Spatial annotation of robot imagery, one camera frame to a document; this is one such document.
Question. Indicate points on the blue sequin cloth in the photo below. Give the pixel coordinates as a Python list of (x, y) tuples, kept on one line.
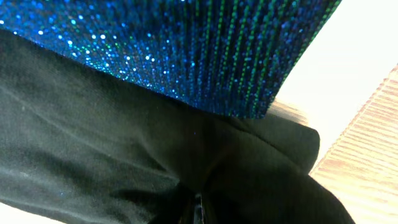
[(228, 57)]

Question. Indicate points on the black cloth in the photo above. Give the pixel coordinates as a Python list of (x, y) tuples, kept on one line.
[(81, 146)]

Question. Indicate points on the clear plastic storage container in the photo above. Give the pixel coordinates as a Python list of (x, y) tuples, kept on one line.
[(344, 86)]

